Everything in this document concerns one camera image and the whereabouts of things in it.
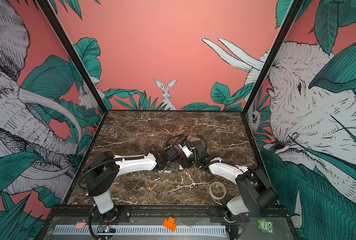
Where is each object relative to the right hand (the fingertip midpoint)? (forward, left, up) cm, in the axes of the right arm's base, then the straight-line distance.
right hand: (181, 155), depth 87 cm
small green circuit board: (-36, +35, -7) cm, 51 cm away
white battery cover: (-8, 0, 0) cm, 8 cm away
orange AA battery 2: (-16, +15, -7) cm, 23 cm away
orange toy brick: (-34, +5, -6) cm, 34 cm away
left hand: (-3, +6, -5) cm, 8 cm away
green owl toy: (-34, -41, -6) cm, 54 cm away
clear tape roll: (-17, -21, -8) cm, 28 cm away
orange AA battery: (-8, +5, +2) cm, 9 cm away
